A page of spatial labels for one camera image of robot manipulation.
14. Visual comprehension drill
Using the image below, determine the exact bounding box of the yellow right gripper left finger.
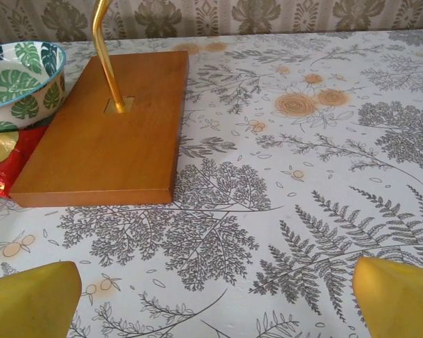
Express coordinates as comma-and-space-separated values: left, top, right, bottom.
0, 261, 82, 338

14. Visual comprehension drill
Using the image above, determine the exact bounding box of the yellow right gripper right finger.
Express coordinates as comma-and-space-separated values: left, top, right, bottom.
352, 256, 423, 338

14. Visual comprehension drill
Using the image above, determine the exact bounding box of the red snack packet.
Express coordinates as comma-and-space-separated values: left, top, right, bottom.
0, 125, 49, 200

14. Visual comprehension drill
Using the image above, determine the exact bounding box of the floral print tablecloth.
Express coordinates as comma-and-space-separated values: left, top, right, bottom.
0, 30, 423, 338

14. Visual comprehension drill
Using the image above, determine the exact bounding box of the leaf pattern ceramic bowl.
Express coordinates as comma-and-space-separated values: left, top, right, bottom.
0, 41, 67, 133

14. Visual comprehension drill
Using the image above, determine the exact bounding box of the gold wire stand wooden base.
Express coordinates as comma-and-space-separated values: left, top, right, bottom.
8, 0, 190, 208

